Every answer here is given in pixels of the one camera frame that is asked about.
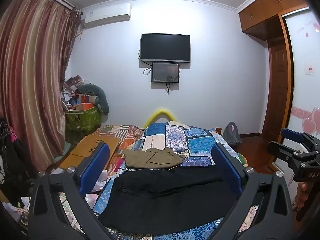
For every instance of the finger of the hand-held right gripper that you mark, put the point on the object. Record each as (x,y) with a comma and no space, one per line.
(290,133)
(280,151)

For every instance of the blue patchwork blanket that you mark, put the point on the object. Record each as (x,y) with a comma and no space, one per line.
(197,142)

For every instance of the dark hanging clothes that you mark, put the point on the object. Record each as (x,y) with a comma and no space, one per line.
(12,160)

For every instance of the black wall television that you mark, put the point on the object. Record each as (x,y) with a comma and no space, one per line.
(165,47)

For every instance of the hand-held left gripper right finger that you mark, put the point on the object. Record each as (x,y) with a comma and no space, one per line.
(226,165)

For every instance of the olive green pants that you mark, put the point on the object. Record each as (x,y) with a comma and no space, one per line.
(150,158)

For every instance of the striped red curtain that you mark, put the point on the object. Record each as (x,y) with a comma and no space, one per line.
(32,67)

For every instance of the small red white sticker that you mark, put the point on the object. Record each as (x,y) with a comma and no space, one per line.
(310,70)

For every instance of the orange striped blanket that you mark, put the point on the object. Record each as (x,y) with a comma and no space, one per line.
(125,132)

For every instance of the person's right hand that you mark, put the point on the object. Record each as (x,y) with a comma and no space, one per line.
(301,192)

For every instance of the wooden lap board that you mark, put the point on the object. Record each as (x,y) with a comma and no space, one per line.
(92,142)

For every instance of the yellow foam arch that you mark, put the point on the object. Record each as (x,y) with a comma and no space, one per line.
(160,112)

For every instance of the black pants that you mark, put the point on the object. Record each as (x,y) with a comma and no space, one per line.
(162,197)

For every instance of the white heart-print sliding door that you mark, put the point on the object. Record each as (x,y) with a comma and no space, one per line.
(303,100)

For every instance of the white air conditioner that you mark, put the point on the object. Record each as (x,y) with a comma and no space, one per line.
(107,15)

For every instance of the orange green bed sheet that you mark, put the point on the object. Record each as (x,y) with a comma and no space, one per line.
(241,160)

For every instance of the small black monitor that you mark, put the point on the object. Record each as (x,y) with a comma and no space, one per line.
(165,72)

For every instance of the wooden overhead cabinet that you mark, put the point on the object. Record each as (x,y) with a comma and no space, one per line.
(270,7)

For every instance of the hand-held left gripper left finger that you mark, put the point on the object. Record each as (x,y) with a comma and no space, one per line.
(96,165)

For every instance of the grey bag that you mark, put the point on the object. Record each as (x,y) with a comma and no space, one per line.
(231,135)

